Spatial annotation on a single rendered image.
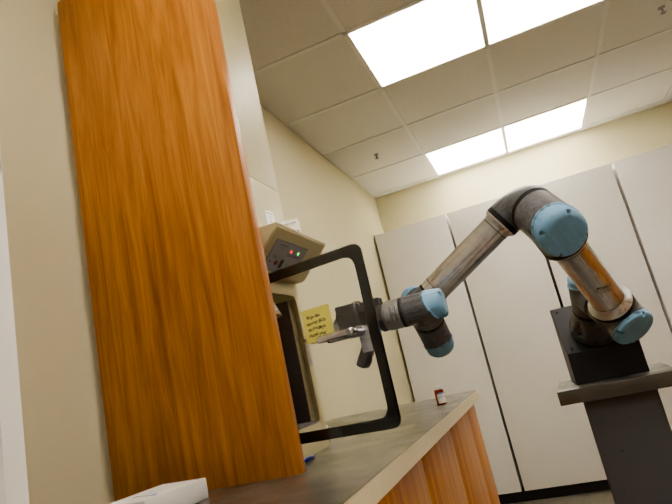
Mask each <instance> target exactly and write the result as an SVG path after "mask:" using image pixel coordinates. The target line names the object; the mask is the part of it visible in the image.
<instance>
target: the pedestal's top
mask: <svg viewBox="0 0 672 504"><path fill-rule="evenodd" d="M648 367H649V370H650V371H647V372H642V373H637V374H632V375H627V376H622V377H617V378H612V379H607V380H602V381H597V382H592V383H587V384H582V385H576V384H574V383H573V382H572V381H571V380H569V381H564V382H559V386H558V390H557V395H558V398H559V402H560V405H561V406H565V405H571V404H576V403H582V402H588V401H593V400H599V399H605V398H610V397H616V396H621V395H627V394H633V393H638V392H644V391H649V390H655V389H661V388H666V387H672V367H671V366H668V365H666V364H663V363H657V364H652V365H648Z"/></svg>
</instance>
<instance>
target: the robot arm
mask: <svg viewBox="0 0 672 504"><path fill-rule="evenodd" d="M520 230H521V231H522V232H523V233H524V234H525V235H526V236H528V237H529V238H530V239H531V240H532V242H533V243H534V244H535V245H536V246H537V248H538V249H539V250H540V251H541V253H542V254H543V255H544V256H545V257H546V258H547V259H549V260H552V261H557V263H558V264H559V265H560V266H561V268H562V269H563V270H564V271H565V273H566V274H567V275H568V277H567V288H568V290H569V295H570V301H571V306H572V315H571V318H570V322H569V327H570V332H571V335H572V336H573V337H574V339H576V340H577V341H578V342H580V343H582V344H585V345H589V346H603V345H607V344H610V343H612V342H614V341H616V342H617V343H619V344H629V343H633V342H635V341H637V340H639V339H640V338H642V337H643V336H644V335H645V334H646V333H647V332H648V331H649V329H650V327H651V326H652V323H653V316H652V314H651V313H650V312H649V310H648V309H647V308H644V307H643V306H642V305H641V304H640V303H639V302H638V301H637V300H636V298H635V297H634V296H633V294H632V293H631V291H630V290H629V289H628V288H627V287H625V286H623V285H620V284H617V282H616V281H615V280H614V278H613V277H612V275H611V274H610V273H609V271H608V269H607V268H606V267H605V266H604V264H603V263H602V261H601V260H600V259H599V257H598V256H597V255H596V253H595V252H594V250H593V249H592V248H591V246H590V245H589V243H588V242H587V241H588V224H587V221H586V219H585V218H584V216H583V215H582V214H581V213H580V212H579V211H578V210H577V209H576V208H575V207H573V206H571V205H569V204H567V203H565V202H564V201H563V200H561V199H560V198H558V197H557V196H555V195H554V194H552V193H551V192H550V191H548V190H547V189H545V188H544V187H541V186H538V185H525V186H521V187H518V188H515V189H513V190H511V191H510V192H508V193H506V194H505V195H503V196H502V197H501V198H499V199H498V200H497V201H496V202H495V203H494V204H493V205H492V206H491V207H490V208H489V209H488V210H487V211H486V217H485V218H484V219H483V220H482V222H481V223H480V224H479V225H478V226H477V227H476V228H475V229H474V230H473V231H472V232H471V233H470V234H469V235H468V236H467V237H466V238H465V239H464V240H463V241H462V242H461V243H460V244H459V245H458V246H457V247H456V248H455V249H454V250H453V251H452V252H451V254H450V255H449V256H448V257H447V258H446V259H445V260H444V261H443V262H442V263H441V264H440V265H439V266H438V267H437V268H436V269H435V270H434V271H433V272H432V273H431V274H430V275H429V276H428V277H427V278H426V279H425V280H424V281H423V282H422V283H421V285H420V286H411V287H409V288H406V289H405V290H404V291H403V292H402V294H401V297H400V298H396V299H393V300H389V301H385V302H382V298H379V297H377V298H373V300H374V305H375V309H376V313H377V317H378V322H379V326H380V330H381V331H383V332H386V331H389V330H391V331H393V330H397V329H401V328H405V327H409V326H414V328H415V330H416V332H417V333H418V335H419V337H420V339H421V340H422V342H423V344H424V348H425V349H426V350H427V352H428V354H429V355H431V356H432V357H436V358H439V357H444V356H446V355H448V354H449V353H450V352H451V351H452V350H453V348H454V341H453V338H452V334H451V333H450V331H449V329H448V326H447V324H446V322H445V319H444V318H445V317H447V316H448V314H449V310H448V305H447V301H446V298H447V297H448V296H449V295H450V294H451V293H452V292H453V291H454V290H455V289H456V288H457V287H458V286H459V285H460V284H461V283H462V282H463V281H464V280H465V279H466V278H467V277H468V276H469V275H470V274H471V273H472V272H473V271H474V270H475V269H476V268H477V267H478V266H479V265H480V264H481V263H482V262H483V261H484V260H485V259H486V258H487V257H488V256H489V255H490V254H491V253H492V252H493V251H494V250H495V249H496V248H497V247H498V246H499V245H500V244H501V243H502V242H503V241H504V240H505V239H506V238H507V237H508V236H514V235H515V234H516V233H517V232H518V231H520ZM511 232H512V233H511Z"/></svg>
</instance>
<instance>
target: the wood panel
mask: <svg viewBox="0 0 672 504"><path fill-rule="evenodd" d="M57 8H58V16H59V25H60V34H61V42H62V51H63V60H64V68H65V77H66V85H67V94H68V103H69V111H70V120H71V129H72V137H73V146H74V155H75V163H76V172H77V180H78V189H79V198H80V206H81V215H82V224H83V232H84V241H85V250H86V258H87V267H88V275H89V284H90V293H91V301H92V310H93V319H94V327H95V336H96V345H97V353H98V362H99V370H100V379H101V388H102V396H103V405H104V414H105V422H106V431H107V440H108V448H109V457H110V465H111V474H112V483H113V491H114V500H115V501H118V500H120V499H123V498H126V497H129V496H131V495H134V494H137V493H140V492H143V491H145V490H148V489H151V488H154V487H156V486H159V485H162V484H166V483H172V482H179V481H185V480H191V479H198V478H206V482H207V489H208V490H212V489H218V488H224V487H230V486H236V485H241V484H247V483H253V482H259V481H265V480H271V479H276V478H282V477H288V476H294V475H300V474H302V473H304V472H306V466H305V461H304V456H303V451H302V445H301V440H300V435H299V430H298V425H297V420H296V414H295V409H294V404H293V399H292V394H291V389H290V383H289V378H288V373H287V368H286V363H285V358H284V352H283V347H282V342H281V337H280V332H279V327H278V322H277V316H276V311H275V306H274V301H273V296H272V291H271V285H270V280H269V275H268V270H267V265H266V260H265V254H264V249H263V244H262V239H261V234H260V229H259V224H258V218H257V213H256V208H255V203H254V198H253V193H252V187H251V182H250V177H249V172H248V167H247V162H246V156H245V151H244V146H243V141H242V136H241V131H240V125H239V120H238V115H237V110H236V105H235V100H234V95H233V89H232V84H231V79H230V74H229V69H228V64H227V58H226V53H225V48H224V43H223V38H222V33H221V27H220V22H219V17H218V12H217V7H216V2H215V0H61V1H59V2H57Z"/></svg>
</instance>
